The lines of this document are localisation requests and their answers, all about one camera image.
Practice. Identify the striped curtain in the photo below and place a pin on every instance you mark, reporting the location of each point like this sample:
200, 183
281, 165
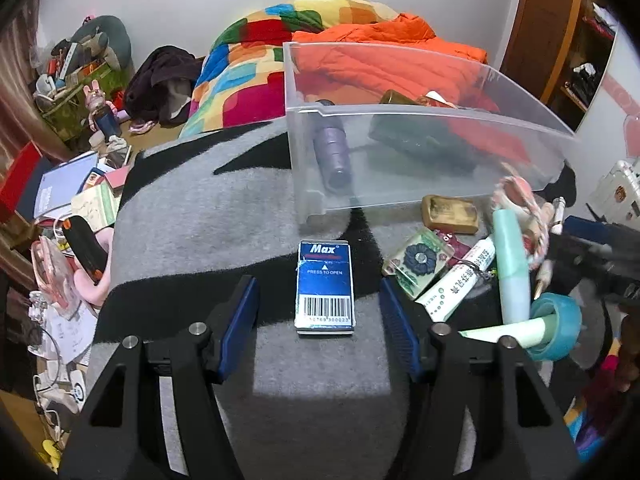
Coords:
25, 85

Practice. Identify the grey and black blanket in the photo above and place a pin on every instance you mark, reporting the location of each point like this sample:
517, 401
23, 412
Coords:
200, 220

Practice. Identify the gold rectangular tin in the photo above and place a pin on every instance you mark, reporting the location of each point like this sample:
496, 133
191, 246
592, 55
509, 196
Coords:
450, 214

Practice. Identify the white tube with green print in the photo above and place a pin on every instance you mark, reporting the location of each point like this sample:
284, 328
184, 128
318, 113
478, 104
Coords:
450, 287

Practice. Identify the green patterned box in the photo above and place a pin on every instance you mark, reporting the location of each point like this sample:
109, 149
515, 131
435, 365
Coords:
65, 110

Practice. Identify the blue book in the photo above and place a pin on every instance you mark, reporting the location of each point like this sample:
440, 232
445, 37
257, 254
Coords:
62, 185

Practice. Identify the clear plastic storage bin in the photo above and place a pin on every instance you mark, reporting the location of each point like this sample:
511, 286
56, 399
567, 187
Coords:
425, 160

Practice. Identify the red box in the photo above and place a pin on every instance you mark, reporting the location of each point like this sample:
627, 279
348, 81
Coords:
20, 180

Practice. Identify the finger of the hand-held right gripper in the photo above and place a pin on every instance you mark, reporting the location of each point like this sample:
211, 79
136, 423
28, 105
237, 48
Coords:
575, 255
587, 230

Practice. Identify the pink bunny figure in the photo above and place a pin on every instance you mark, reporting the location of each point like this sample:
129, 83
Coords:
102, 110

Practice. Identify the black and orange tool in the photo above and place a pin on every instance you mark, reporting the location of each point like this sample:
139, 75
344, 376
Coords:
85, 247

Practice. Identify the mint green tube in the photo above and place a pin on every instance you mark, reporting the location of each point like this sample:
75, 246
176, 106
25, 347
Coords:
512, 270
505, 334

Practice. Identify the purple bottle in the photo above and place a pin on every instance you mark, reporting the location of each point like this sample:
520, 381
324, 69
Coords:
332, 155

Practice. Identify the teal tape roll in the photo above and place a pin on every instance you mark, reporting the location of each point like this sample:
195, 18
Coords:
565, 325

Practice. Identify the dark green glass jar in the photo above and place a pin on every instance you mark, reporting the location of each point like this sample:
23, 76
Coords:
415, 132

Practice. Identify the wooden door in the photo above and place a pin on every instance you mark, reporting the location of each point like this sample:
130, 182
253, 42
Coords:
540, 25

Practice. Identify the dark clothes pile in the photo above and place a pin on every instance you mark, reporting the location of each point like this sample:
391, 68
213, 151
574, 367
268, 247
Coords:
160, 80

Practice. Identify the colourful patchwork quilt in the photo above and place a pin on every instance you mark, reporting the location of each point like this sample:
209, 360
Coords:
240, 75

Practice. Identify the loose white papers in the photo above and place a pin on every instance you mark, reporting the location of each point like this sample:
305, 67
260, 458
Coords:
70, 332

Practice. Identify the pink transparent pouch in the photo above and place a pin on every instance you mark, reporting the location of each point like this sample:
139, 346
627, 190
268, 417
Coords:
52, 275

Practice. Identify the blue staple box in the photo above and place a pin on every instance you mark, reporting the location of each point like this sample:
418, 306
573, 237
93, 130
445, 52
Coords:
324, 292

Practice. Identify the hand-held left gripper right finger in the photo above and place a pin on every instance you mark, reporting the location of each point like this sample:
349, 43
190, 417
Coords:
397, 327

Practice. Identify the grey plush toy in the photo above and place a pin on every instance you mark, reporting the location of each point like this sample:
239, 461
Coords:
107, 35

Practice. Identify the clear block with green flower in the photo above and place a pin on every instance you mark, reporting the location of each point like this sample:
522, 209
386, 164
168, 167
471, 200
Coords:
419, 260

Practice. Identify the orange down jacket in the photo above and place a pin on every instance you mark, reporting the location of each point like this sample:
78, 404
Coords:
400, 55

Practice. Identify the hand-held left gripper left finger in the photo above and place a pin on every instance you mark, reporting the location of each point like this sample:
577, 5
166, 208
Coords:
241, 320

